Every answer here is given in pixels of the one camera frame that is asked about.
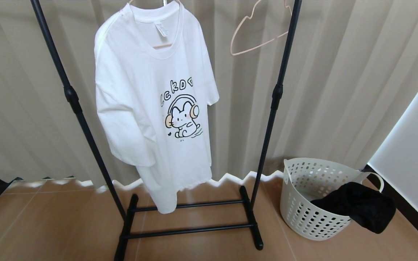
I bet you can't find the pink clothes hanger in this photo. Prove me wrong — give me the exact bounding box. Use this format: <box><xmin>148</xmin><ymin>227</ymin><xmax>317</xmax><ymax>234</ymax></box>
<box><xmin>128</xmin><ymin>0</ymin><xmax>182</xmax><ymax>50</ymax></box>
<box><xmin>230</xmin><ymin>0</ymin><xmax>294</xmax><ymax>57</ymax></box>

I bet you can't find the black clothes rack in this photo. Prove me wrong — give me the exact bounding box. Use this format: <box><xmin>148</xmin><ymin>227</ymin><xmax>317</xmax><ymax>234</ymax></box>
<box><xmin>30</xmin><ymin>0</ymin><xmax>303</xmax><ymax>261</ymax></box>

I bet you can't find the black garment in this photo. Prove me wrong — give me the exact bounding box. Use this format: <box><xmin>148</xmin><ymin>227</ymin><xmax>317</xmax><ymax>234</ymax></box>
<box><xmin>310</xmin><ymin>181</ymin><xmax>397</xmax><ymax>235</ymax></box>

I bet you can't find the white printed t-shirt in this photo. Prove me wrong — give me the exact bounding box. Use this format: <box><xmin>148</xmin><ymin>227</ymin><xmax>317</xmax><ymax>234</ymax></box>
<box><xmin>94</xmin><ymin>0</ymin><xmax>220</xmax><ymax>215</ymax></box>

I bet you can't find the white curtain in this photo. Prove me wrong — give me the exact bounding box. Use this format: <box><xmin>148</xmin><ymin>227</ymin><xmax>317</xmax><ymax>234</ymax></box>
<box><xmin>0</xmin><ymin>0</ymin><xmax>418</xmax><ymax>190</ymax></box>

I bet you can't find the white laundry basket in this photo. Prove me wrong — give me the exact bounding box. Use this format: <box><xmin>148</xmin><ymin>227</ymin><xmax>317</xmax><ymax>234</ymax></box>
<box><xmin>279</xmin><ymin>157</ymin><xmax>385</xmax><ymax>241</ymax></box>

